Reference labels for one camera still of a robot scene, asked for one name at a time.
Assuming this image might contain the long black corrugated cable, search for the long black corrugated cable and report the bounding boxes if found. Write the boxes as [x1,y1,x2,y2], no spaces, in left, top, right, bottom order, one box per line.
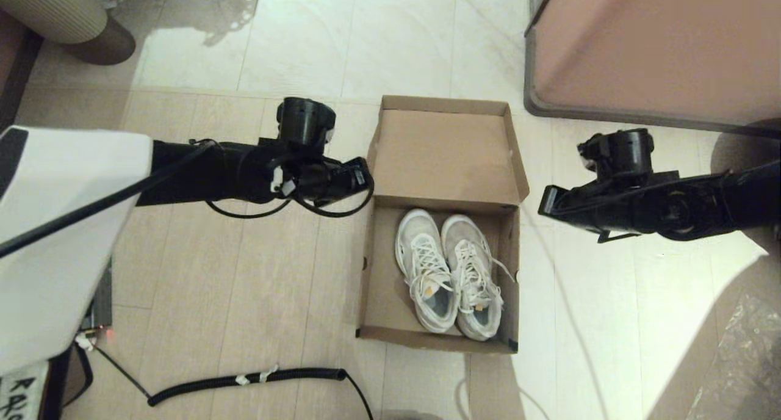
[92,341,374,420]

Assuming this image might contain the clear plastic sheet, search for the clear plastic sheet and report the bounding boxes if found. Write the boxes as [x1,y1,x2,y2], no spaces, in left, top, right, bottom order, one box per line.
[686,292,781,420]

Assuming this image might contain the thick black smooth cable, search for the thick black smooth cable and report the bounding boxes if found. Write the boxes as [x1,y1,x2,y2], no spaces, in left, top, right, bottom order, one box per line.
[61,341,95,408]

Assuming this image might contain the brown cardboard shoe box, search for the brown cardboard shoe box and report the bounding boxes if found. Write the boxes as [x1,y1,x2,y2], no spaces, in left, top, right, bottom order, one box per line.
[356,95,530,355]

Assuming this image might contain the grey metal power unit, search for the grey metal power unit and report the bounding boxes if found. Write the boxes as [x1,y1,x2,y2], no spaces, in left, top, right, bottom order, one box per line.
[82,258,114,334]

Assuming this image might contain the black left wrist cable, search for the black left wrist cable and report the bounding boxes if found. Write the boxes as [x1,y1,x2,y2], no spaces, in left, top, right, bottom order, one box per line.
[204,176,375,219]

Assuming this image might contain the pink cabinet with grey edge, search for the pink cabinet with grey edge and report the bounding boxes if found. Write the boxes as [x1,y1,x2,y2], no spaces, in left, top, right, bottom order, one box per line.
[523,0,781,141]

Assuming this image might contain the beige ribbed pouf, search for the beige ribbed pouf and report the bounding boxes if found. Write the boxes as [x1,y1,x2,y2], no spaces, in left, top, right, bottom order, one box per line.
[0,0,136,65]

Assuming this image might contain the dark brown furniture edge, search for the dark brown furniture edge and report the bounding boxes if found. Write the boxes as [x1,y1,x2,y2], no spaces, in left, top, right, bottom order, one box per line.
[0,10,43,131]

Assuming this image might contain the white lace-up sneaker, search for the white lace-up sneaker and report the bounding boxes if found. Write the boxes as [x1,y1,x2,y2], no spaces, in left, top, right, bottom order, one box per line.
[441,214,517,341]
[395,209,460,334]

